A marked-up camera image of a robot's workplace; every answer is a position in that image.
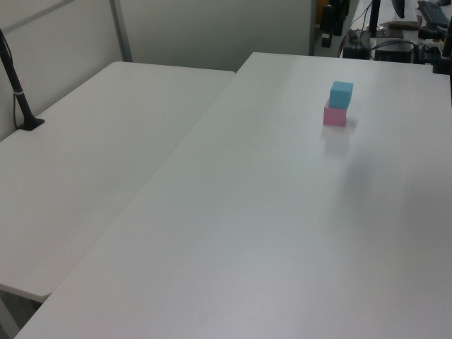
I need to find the blue cube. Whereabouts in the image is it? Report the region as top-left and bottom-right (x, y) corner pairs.
(329, 81), (355, 110)

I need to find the pink cube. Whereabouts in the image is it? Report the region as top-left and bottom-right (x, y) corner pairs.
(323, 99), (348, 126)

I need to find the white side table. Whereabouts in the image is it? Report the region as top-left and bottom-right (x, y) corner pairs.
(0, 61), (237, 304)

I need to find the small black box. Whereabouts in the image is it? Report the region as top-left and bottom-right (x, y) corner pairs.
(344, 45), (368, 59)

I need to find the black equipment stack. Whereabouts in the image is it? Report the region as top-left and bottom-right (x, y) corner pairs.
(319, 0), (350, 47)

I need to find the black electronics box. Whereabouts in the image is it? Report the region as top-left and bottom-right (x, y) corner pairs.
(374, 41), (415, 63)

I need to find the black vertical pole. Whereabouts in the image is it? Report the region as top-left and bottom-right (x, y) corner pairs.
(369, 0), (381, 38)

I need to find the brown flat object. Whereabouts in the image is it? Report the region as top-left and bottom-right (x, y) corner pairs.
(386, 20), (423, 31)

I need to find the black table clamp stand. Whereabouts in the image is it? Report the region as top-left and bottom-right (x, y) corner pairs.
(432, 28), (452, 75)

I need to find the dark computer keyboard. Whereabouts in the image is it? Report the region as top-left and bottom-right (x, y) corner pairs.
(417, 0), (448, 25)

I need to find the grey metal partition post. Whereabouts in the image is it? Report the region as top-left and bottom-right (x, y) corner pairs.
(109, 0), (133, 63)

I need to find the black pole camera stand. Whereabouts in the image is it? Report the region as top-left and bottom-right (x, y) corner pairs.
(0, 28), (46, 132)

